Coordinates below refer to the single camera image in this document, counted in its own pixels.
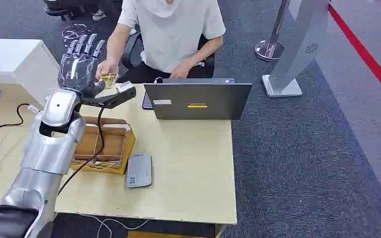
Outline black office chair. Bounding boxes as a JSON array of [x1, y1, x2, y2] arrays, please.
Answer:
[[121, 31, 216, 80]]

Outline dark smartphone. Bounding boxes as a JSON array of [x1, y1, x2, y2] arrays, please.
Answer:
[[141, 92, 154, 111]]

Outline red floor tape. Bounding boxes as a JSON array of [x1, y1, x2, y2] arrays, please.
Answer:
[[327, 2, 381, 108]]

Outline wooden card box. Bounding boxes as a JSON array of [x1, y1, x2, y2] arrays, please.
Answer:
[[69, 116, 136, 176]]

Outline thin black table cable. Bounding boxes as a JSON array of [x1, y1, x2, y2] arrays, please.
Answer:
[[0, 103, 31, 134]]

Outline person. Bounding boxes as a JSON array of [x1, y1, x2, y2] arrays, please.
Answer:
[[96, 0, 227, 84]]

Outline dark chair base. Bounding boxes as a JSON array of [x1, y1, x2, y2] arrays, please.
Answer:
[[43, 0, 101, 22]]

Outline chrome stanchion post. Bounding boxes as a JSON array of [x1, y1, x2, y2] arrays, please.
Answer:
[[254, 0, 292, 62]]

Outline flat grey device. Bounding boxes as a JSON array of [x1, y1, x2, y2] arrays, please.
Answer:
[[126, 152, 153, 189]]

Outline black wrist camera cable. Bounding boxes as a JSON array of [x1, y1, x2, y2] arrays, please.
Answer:
[[57, 106, 106, 198]]

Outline grey laptop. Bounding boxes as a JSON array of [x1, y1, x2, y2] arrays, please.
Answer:
[[143, 77, 253, 121]]

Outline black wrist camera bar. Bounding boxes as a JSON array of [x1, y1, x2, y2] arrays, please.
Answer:
[[80, 86, 137, 110]]

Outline person's right hand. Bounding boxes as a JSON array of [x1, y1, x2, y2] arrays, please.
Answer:
[[95, 59, 120, 82]]

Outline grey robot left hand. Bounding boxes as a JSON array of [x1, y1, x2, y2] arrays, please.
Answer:
[[58, 34, 108, 98]]

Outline wire frame on floor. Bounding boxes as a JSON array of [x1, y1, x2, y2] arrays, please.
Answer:
[[61, 23, 92, 47]]

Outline person's left hand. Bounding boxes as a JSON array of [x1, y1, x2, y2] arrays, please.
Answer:
[[170, 62, 193, 79]]

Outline white cabinet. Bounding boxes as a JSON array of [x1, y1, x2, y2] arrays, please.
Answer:
[[0, 38, 61, 107]]

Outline white shoe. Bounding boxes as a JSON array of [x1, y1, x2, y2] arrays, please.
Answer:
[[91, 9, 108, 21]]

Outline silver kiosk stand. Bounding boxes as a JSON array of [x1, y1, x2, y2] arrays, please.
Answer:
[[261, 0, 330, 98]]

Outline patterned yellow card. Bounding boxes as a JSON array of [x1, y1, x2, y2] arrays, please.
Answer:
[[99, 72, 119, 90]]

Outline white cable under desk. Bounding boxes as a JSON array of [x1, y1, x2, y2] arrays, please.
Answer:
[[78, 213, 150, 238]]

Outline small white box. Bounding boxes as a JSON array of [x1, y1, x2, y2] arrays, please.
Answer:
[[115, 81, 134, 94]]

